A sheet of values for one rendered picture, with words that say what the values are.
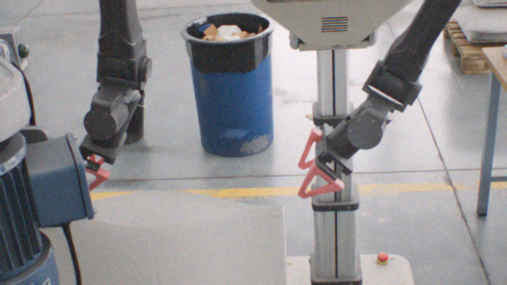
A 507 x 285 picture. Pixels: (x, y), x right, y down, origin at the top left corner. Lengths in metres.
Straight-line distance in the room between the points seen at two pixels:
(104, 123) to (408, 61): 0.49
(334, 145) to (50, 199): 0.51
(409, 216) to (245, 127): 0.98
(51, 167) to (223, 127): 2.67
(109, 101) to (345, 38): 0.71
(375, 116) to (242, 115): 2.43
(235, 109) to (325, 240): 1.63
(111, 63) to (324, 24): 0.60
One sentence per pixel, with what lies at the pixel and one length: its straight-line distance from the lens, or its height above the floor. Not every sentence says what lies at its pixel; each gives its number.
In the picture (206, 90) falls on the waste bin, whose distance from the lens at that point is 3.48.
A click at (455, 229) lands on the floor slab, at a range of 3.05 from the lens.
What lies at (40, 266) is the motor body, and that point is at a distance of 0.96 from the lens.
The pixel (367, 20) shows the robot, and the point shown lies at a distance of 1.60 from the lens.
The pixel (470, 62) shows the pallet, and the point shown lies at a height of 0.08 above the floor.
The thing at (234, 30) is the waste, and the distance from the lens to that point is 3.65.
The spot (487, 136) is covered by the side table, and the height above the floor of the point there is 0.39.
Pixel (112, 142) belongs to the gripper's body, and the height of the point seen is 1.18.
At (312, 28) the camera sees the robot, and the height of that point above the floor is 1.21.
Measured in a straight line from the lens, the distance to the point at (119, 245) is 1.30.
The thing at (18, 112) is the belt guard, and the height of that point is 1.39.
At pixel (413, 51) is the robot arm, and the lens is 1.10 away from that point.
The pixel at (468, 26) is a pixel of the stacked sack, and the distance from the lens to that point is 4.47.
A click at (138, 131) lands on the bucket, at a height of 0.06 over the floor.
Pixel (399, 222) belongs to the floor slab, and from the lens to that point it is 3.07.
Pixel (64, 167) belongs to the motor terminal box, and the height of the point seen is 1.30.
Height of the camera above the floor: 1.71
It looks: 27 degrees down
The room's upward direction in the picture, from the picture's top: 5 degrees counter-clockwise
